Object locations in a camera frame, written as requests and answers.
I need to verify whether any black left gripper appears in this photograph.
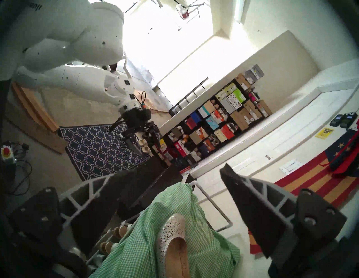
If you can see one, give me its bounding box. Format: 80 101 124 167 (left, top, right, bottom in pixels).
120 107 162 156

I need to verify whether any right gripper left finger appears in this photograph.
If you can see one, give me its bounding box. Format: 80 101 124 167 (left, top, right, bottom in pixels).
8 171 135 254

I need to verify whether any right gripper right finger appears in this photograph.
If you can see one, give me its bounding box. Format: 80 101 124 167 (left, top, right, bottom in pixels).
220 163 347 259

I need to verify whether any silver perforated shoe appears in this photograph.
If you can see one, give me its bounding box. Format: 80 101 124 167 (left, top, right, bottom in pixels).
156 213 192 278

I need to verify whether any grey metal shoe rack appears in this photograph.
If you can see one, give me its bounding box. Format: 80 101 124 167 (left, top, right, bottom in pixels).
86 179 234 271

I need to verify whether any red shoebox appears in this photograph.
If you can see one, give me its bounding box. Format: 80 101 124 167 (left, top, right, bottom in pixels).
173 140 188 157

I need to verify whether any flat cardboard sheet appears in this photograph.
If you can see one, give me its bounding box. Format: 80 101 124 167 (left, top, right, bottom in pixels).
134 89 169 113

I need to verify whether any black shoebox shelf unit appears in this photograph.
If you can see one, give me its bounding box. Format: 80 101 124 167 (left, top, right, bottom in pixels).
161 64 273 170

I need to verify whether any blue patterned floor rug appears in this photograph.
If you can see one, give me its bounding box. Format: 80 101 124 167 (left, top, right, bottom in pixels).
58 124 153 181

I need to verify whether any orange white shoebox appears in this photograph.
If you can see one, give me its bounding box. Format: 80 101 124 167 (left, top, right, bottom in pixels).
189 127 208 145

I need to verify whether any green gingham cloth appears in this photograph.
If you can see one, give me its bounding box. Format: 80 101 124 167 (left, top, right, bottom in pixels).
89 182 241 278

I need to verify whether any blue shoebox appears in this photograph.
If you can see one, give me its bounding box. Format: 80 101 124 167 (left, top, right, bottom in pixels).
206 116 220 131

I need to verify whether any green white shoebox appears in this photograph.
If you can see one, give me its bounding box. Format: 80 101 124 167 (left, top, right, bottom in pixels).
233 88 247 103

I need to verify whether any yellow warning sticker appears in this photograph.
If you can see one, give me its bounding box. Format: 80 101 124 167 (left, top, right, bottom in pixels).
314 128 336 140

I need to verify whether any red emergency stop box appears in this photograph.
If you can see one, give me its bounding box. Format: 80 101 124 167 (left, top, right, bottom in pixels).
0 144 16 164

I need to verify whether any brown cardboard box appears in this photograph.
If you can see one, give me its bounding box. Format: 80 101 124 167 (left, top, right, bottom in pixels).
11 83 68 154

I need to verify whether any white garage door opener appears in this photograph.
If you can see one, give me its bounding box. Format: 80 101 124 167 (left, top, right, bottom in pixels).
176 3 189 20

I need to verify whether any white strap cork sandal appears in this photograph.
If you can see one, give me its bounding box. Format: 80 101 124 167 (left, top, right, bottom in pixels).
100 240 118 255
113 224 130 239

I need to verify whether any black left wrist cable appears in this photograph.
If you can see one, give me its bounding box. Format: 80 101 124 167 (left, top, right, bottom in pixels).
137 91 148 111

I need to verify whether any black metal ladder frame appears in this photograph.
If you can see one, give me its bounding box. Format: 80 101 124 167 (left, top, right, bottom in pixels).
168 77 209 117

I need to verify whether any white light switch plate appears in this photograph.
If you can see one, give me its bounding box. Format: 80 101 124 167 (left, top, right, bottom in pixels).
279 159 302 176

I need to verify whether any red yellow striped wall rug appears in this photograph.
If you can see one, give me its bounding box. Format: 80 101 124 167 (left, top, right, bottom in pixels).
249 129 359 255

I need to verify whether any black emergency stop cable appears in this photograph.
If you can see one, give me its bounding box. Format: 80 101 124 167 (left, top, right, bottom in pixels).
10 142 33 196

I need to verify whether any black wall-mounted device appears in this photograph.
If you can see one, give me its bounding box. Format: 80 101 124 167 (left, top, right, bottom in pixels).
330 113 347 127
344 111 358 130

